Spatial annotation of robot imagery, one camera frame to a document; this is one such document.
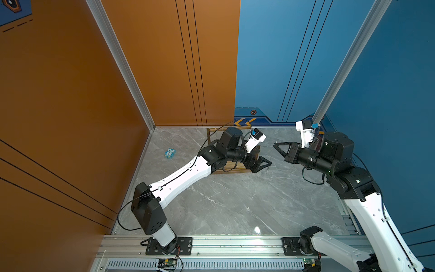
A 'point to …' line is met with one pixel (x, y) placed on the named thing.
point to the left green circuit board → (167, 262)
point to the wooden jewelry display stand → (230, 167)
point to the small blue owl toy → (170, 153)
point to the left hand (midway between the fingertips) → (264, 154)
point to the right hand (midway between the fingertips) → (274, 145)
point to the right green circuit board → (308, 261)
